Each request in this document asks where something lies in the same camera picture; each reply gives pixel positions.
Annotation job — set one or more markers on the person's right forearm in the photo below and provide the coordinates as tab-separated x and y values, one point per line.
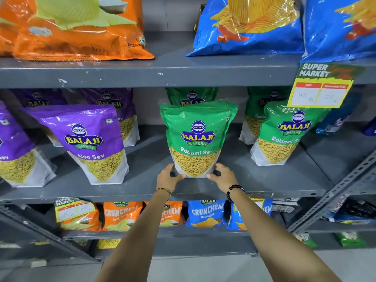
273	234

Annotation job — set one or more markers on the person's left thumb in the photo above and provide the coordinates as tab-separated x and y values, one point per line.
179	176

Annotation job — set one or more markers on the small blue chip packet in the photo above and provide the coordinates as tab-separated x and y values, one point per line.
238	220
205	214

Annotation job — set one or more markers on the small orange chip packet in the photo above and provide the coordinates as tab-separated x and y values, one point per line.
85	224
122	217
172	215

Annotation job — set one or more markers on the person's left hand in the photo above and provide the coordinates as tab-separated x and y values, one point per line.
166	180

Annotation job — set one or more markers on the green snack pouch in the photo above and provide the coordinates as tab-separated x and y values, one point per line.
176	95
198	123
255	114
282	143

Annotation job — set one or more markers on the person's left forearm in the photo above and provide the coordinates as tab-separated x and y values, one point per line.
138	234

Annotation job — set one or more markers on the large orange chip bag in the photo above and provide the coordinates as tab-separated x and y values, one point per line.
5	41
88	35

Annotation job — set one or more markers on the large blue chip bag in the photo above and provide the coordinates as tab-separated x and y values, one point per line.
249	32
337	32

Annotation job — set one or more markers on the grey metal shelf rack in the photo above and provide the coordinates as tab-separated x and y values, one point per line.
176	73

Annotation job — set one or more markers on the dark snack packet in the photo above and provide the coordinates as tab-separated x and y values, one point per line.
360	208

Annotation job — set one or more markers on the person's right thumb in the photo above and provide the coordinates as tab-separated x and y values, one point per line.
212	176

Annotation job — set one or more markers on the grey perforated metal rack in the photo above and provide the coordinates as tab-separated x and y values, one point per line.
337	189

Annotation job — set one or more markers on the purple snack pouch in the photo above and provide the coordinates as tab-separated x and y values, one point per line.
14	149
88	143
126	120
38	98

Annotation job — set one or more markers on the yellow snack packet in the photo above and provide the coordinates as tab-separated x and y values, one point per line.
108	243

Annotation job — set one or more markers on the person's right hand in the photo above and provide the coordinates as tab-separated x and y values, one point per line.
226	179

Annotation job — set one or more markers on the yellow green price tag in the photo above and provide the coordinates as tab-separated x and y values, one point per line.
73	209
320	88

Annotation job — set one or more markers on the green white snack packet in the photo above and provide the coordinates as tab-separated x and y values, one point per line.
305	240

